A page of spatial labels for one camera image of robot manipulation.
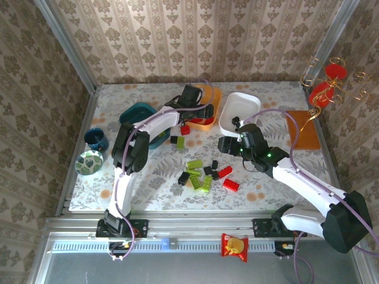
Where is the orange plastic container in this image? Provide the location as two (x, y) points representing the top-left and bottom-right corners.
(185, 84), (223, 131)

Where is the white plastic container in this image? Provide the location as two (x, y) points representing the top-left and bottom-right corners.
(218, 92), (262, 137)

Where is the orange wooden board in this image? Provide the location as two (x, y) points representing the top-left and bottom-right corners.
(285, 109), (322, 151)

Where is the teal plastic container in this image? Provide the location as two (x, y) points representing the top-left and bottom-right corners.
(118, 102), (171, 150)

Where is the floral patterned tablecloth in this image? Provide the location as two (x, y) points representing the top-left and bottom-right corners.
(69, 82), (340, 211)

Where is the red candle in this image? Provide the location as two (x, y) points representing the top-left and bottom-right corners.
(309, 82), (335, 108)
(325, 63), (348, 80)

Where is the red snack packet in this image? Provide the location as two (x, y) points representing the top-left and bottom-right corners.
(221, 233), (249, 263)

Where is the dark blue mug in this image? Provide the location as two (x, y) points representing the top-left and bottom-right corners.
(83, 127), (110, 151)

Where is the leaf pattern bowl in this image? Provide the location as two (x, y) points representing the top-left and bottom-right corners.
(74, 150), (104, 176)

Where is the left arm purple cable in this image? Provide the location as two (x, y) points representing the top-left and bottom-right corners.
(108, 78), (214, 262)

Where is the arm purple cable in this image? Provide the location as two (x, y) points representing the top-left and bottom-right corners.
(241, 108), (379, 284)
(108, 78), (214, 262)

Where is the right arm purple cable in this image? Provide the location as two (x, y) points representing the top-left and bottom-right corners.
(241, 108), (379, 284)

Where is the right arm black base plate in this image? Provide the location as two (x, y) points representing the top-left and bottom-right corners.
(252, 218), (297, 238)

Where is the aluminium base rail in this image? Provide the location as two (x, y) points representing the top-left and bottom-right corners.
(44, 209), (364, 239)

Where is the black connector box with wires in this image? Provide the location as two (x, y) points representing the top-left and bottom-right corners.
(108, 241), (134, 252)
(274, 241), (300, 257)

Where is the slotted grey cable tray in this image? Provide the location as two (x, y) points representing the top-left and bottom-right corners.
(52, 240), (276, 253)

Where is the gold wire candle holder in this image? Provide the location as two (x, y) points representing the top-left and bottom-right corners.
(300, 57), (371, 132)

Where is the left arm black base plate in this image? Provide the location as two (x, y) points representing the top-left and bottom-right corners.
(96, 218), (149, 238)

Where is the aluminium frame post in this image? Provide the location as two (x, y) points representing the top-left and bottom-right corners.
(304, 0), (361, 86)
(34, 0), (98, 94)

